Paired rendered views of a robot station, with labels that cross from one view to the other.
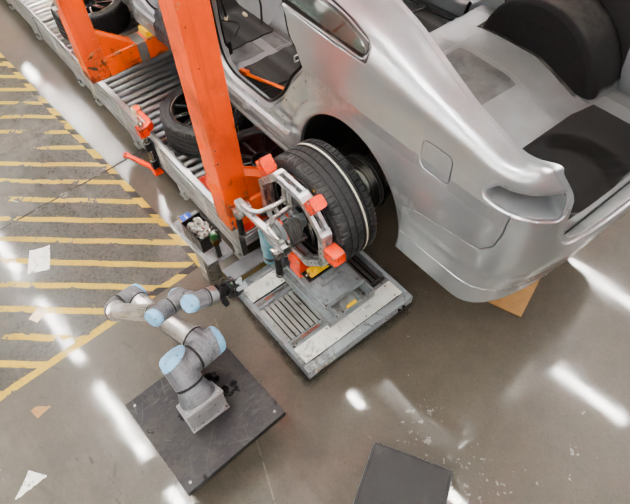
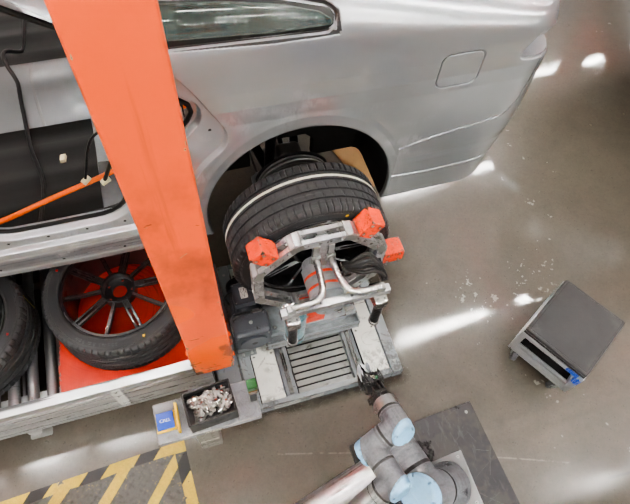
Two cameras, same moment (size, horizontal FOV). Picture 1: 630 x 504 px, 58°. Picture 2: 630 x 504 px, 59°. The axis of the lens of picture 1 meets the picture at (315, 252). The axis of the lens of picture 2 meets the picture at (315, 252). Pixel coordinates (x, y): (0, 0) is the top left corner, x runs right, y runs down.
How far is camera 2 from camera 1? 2.09 m
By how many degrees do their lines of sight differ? 41
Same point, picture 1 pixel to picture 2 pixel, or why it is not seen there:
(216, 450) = (494, 490)
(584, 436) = (521, 188)
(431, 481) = (573, 300)
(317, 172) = (332, 196)
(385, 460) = (547, 327)
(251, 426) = (476, 442)
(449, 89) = not seen: outside the picture
